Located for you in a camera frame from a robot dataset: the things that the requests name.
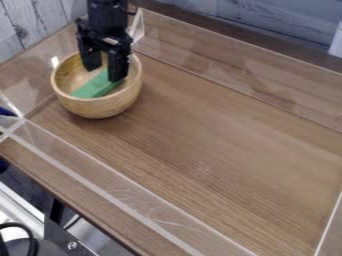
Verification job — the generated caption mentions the light wooden bowl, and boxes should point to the light wooden bowl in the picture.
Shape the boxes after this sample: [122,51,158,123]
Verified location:
[51,53,143,119]

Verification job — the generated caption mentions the blue object at left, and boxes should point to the blue object at left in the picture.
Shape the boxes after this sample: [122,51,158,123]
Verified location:
[0,106,17,117]

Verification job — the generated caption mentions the green rectangular block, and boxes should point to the green rectangular block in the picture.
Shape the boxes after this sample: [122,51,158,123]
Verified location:
[71,69,122,99]

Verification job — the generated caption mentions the black metal table leg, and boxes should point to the black metal table leg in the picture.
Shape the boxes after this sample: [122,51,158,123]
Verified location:
[49,199,65,225]

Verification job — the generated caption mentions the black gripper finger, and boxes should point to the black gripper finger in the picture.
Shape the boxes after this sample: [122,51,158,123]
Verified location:
[76,34,102,71]
[107,50,131,82]

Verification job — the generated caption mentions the black metal bracket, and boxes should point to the black metal bracket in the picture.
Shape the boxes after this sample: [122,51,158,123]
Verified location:
[44,218,98,256]

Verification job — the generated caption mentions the clear acrylic tray wall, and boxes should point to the clear acrylic tray wall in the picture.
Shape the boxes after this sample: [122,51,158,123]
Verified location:
[0,8,342,256]

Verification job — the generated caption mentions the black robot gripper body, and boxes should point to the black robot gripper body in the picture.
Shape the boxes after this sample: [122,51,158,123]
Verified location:
[73,0,135,56]

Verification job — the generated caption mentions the black cable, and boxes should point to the black cable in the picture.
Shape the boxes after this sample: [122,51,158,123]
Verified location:
[0,222,40,256]

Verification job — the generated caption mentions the white object at right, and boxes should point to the white object at right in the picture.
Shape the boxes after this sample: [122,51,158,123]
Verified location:
[329,21,342,58]

